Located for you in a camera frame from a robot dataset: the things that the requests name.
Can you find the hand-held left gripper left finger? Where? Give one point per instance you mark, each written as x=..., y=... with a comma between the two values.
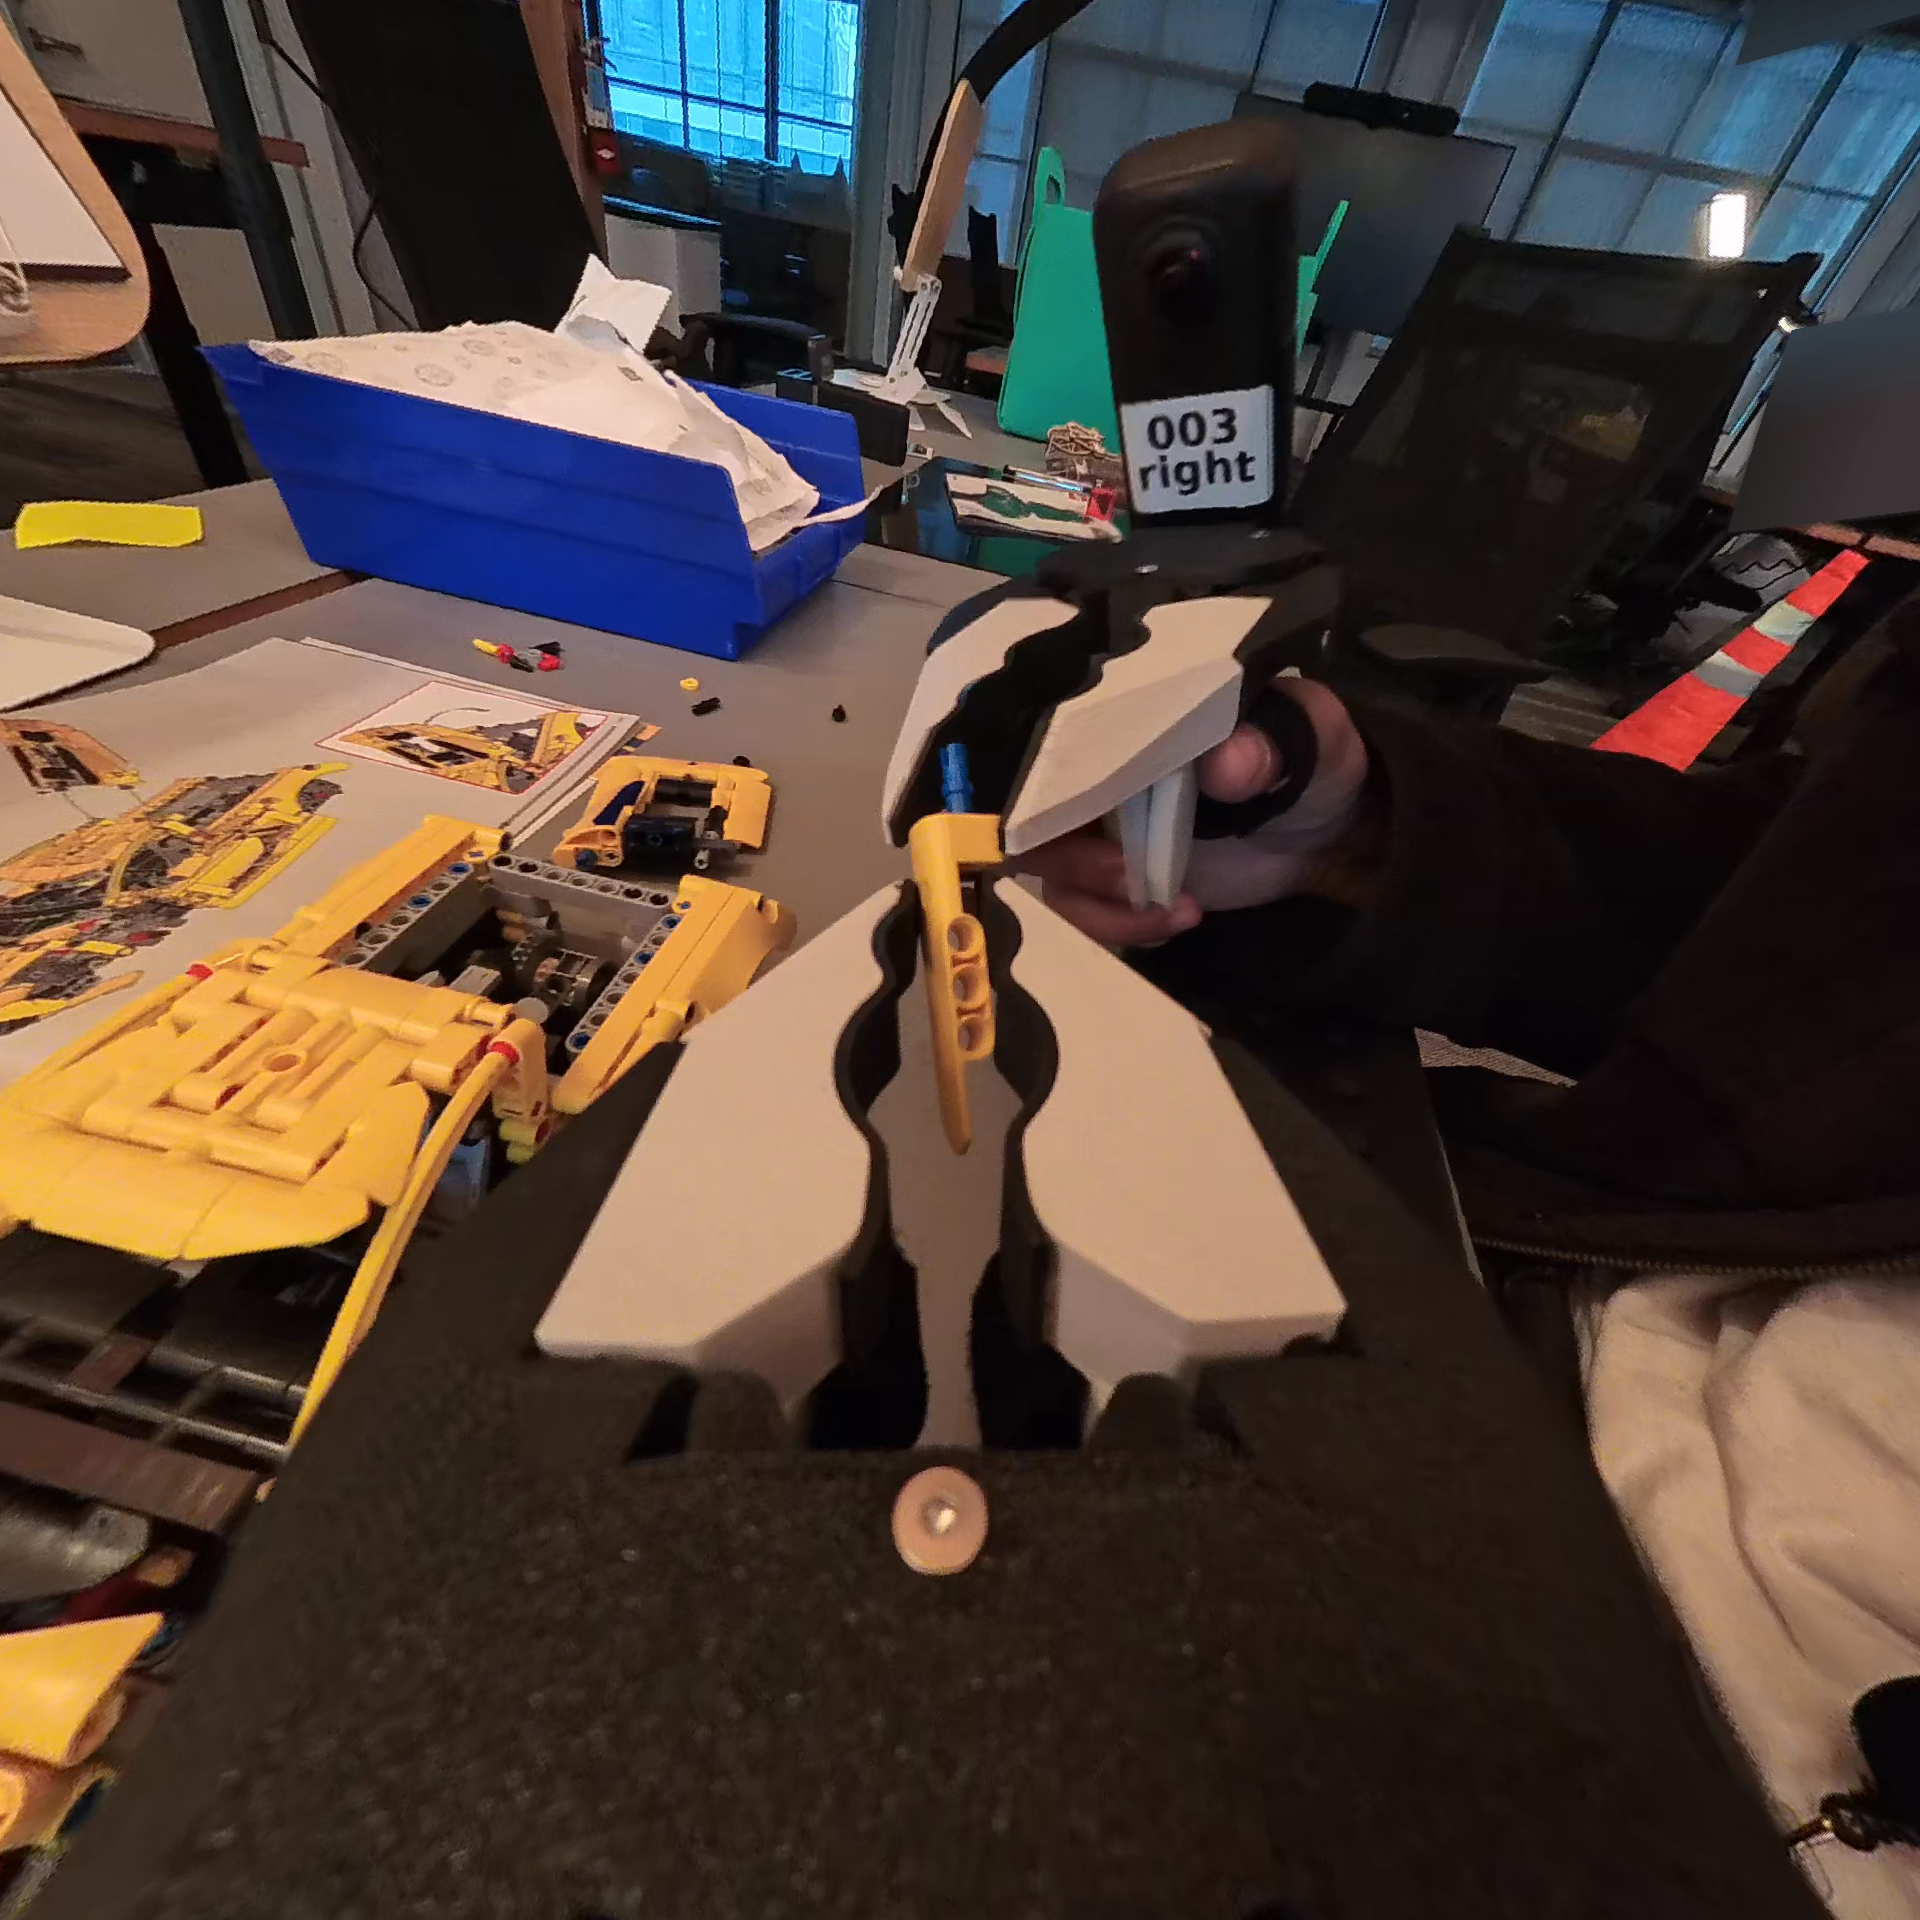
x=705, y=1185

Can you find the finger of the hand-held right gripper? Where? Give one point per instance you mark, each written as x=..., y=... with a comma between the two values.
x=961, y=675
x=1155, y=705

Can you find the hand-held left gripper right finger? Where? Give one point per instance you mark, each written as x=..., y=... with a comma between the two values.
x=1185, y=1185

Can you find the blue brick pin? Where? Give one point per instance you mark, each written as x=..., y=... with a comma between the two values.
x=953, y=772

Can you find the yellow brick subassembly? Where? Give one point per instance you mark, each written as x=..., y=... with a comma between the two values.
x=735, y=810

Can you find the yellow brick car model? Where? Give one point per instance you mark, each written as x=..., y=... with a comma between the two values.
x=225, y=1078

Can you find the person's right forearm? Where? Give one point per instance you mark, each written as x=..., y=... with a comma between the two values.
x=1500, y=868

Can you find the grey desk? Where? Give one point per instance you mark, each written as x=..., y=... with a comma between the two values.
x=840, y=645

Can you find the person's right hand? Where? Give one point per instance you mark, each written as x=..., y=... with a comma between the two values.
x=1306, y=868

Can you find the green storage bin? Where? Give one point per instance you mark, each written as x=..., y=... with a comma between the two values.
x=914, y=523

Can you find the green board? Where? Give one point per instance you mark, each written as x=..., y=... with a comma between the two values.
x=1058, y=346

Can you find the model kit box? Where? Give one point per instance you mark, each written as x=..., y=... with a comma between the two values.
x=1035, y=502

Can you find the black office chair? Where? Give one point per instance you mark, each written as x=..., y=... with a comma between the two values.
x=1529, y=420

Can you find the scattered small brick pins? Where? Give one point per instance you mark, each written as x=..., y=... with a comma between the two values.
x=518, y=656

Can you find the blue storage bin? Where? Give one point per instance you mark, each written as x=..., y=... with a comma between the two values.
x=495, y=509

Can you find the crumpled white paper bags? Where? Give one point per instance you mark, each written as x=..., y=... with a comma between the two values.
x=523, y=376

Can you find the orange striped traffic cone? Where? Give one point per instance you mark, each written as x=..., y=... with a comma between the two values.
x=1724, y=675

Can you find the open instruction booklet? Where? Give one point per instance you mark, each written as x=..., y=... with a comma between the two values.
x=180, y=720

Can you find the yellow paper scrap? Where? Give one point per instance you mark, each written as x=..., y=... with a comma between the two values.
x=106, y=523

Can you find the document stand with sheet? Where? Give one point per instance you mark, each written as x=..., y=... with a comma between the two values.
x=129, y=283

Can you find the printed instruction sheet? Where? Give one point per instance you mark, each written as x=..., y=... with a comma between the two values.
x=36, y=211

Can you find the dark wall monitor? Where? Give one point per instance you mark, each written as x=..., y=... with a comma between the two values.
x=1411, y=211

